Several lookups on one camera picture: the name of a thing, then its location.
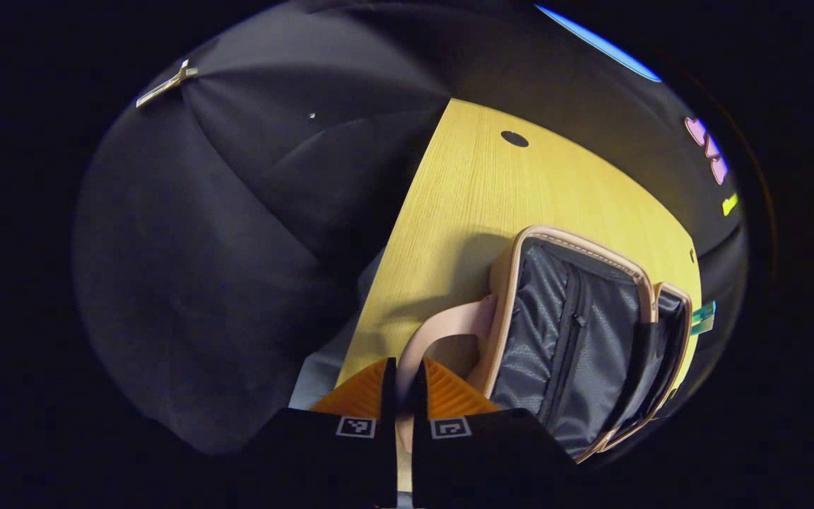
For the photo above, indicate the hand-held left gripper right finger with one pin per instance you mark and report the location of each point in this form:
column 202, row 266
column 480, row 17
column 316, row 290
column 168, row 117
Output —
column 421, row 424

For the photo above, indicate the pale cloth clip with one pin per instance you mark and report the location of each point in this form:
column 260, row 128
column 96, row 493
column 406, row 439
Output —
column 167, row 83

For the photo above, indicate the pink suitcase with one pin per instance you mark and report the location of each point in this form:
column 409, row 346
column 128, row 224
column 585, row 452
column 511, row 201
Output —
column 562, row 332

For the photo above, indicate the black backdrop cloth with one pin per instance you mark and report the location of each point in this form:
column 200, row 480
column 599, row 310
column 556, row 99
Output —
column 202, row 283

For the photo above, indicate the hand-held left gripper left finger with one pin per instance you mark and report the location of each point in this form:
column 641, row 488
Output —
column 387, row 424

